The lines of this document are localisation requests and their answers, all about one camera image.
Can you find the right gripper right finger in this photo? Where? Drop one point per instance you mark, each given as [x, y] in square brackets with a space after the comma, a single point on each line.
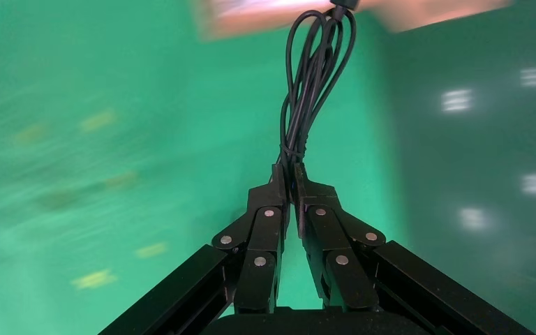
[332, 240]

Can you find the open brown cardboard box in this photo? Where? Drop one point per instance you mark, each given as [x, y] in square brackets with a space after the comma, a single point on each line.
[425, 14]

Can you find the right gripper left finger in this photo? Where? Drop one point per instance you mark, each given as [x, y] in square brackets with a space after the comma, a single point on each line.
[261, 231]

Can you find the green table cloth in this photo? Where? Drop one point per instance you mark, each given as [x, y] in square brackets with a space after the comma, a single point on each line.
[111, 185]

